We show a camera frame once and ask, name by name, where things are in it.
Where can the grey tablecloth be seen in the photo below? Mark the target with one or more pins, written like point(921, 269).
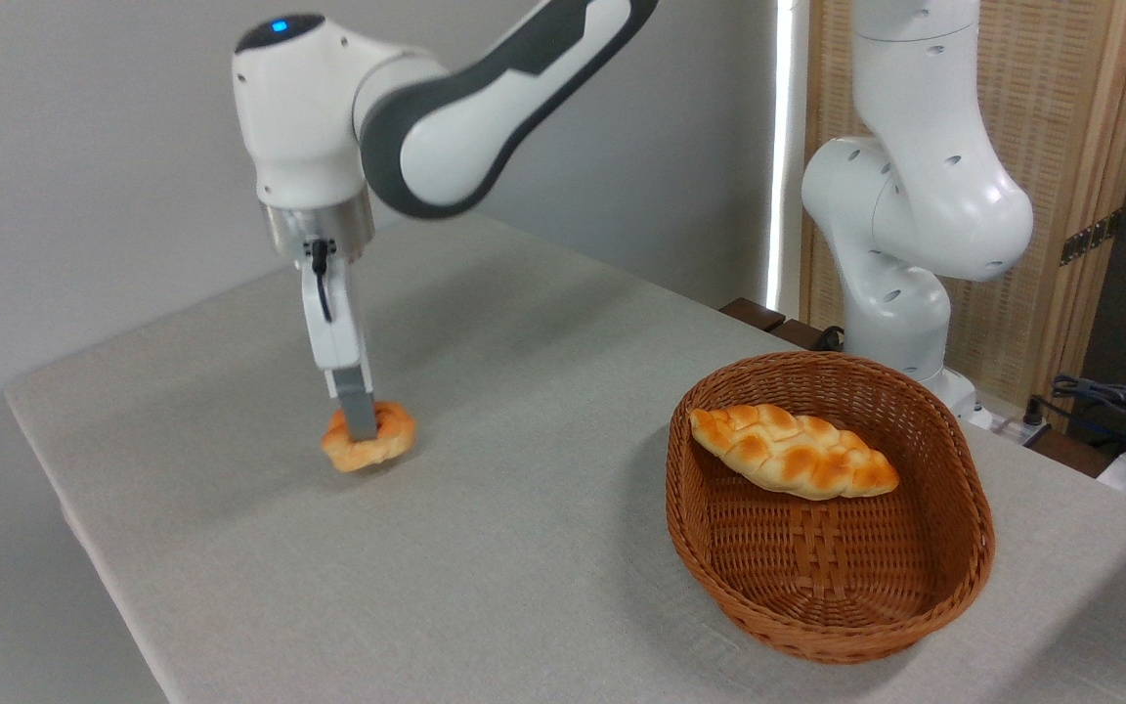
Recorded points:
point(524, 557)

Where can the bamboo folding screen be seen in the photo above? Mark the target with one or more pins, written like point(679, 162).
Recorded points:
point(1071, 108)

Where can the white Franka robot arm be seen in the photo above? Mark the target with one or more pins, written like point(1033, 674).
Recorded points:
point(446, 127)

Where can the brown oval wicker basket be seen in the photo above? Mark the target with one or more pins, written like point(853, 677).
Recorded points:
point(817, 577)

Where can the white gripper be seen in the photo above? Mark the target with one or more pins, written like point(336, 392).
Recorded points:
point(338, 328)

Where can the dark brown wooden board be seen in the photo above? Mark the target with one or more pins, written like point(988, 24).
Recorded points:
point(755, 313)

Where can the long braided bread loaf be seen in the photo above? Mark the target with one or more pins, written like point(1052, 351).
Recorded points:
point(793, 452)

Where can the round knotted bread roll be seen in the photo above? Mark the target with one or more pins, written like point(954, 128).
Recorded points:
point(379, 440)

